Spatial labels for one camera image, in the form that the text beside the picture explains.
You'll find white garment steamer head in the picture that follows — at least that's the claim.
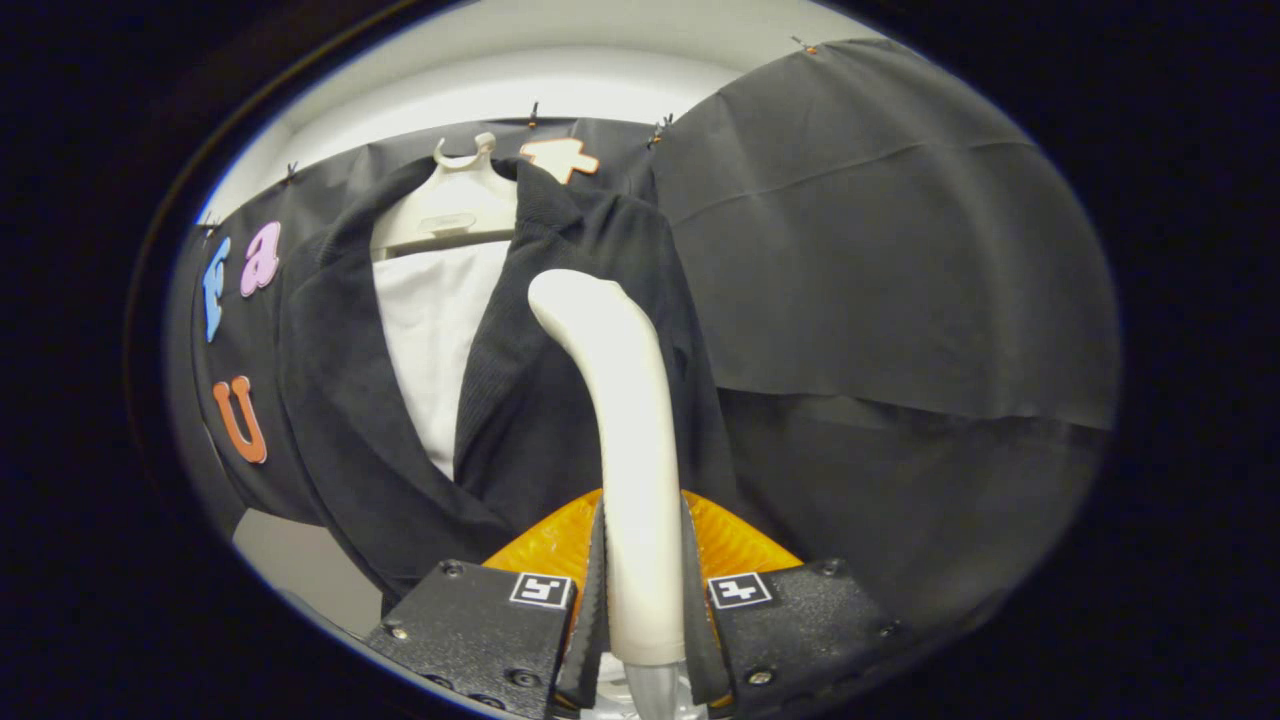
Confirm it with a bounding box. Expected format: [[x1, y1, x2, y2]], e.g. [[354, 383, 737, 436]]
[[527, 268, 691, 720]]

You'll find black backdrop cloth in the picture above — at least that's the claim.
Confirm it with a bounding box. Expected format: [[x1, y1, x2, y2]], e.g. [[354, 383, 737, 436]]
[[165, 38, 1121, 631]]

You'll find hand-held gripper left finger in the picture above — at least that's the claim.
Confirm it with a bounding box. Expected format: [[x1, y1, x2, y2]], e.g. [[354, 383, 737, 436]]
[[362, 488, 608, 719]]

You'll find black blazer jacket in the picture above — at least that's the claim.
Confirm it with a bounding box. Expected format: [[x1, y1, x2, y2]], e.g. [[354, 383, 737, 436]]
[[278, 155, 741, 601]]

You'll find grey cabinet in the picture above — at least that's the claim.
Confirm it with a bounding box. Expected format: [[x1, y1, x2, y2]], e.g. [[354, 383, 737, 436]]
[[235, 510, 386, 636]]

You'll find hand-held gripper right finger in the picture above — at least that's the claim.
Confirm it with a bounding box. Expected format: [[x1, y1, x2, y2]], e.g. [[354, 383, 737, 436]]
[[680, 490, 901, 717]]

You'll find white clothes hanger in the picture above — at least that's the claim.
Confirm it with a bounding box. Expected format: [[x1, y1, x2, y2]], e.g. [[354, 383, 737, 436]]
[[370, 132, 521, 263]]

